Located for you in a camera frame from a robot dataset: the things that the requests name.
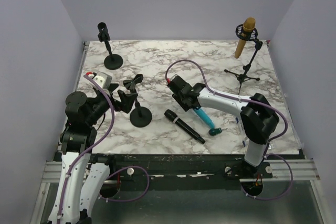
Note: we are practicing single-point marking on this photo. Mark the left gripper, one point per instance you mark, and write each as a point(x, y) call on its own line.
point(126, 100)

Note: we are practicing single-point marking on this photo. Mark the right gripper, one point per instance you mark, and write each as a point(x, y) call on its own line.
point(178, 98)

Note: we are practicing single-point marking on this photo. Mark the blue microphone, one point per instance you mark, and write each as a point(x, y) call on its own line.
point(205, 118)

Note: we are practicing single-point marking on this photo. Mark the black microphone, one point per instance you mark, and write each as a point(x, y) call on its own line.
point(174, 118)

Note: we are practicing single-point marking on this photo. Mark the black round-base stand with clip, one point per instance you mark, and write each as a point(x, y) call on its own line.
point(140, 116)

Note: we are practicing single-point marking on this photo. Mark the black tripod mic stand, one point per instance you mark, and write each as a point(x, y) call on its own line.
point(243, 77)

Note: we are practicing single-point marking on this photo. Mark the gold microphone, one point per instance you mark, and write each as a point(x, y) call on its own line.
point(244, 32)

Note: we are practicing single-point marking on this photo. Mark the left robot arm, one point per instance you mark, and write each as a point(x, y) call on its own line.
point(76, 195)

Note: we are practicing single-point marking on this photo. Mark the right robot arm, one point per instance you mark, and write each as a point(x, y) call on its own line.
point(258, 119)

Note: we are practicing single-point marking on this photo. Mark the clear plastic screw box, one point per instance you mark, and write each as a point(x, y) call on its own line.
point(242, 134)

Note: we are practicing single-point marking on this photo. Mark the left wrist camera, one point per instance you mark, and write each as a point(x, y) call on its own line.
point(102, 79)

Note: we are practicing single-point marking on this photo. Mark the green handled screwdriver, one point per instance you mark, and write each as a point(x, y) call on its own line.
point(215, 131)

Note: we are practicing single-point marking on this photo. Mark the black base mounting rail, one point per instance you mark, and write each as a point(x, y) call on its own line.
point(179, 172)

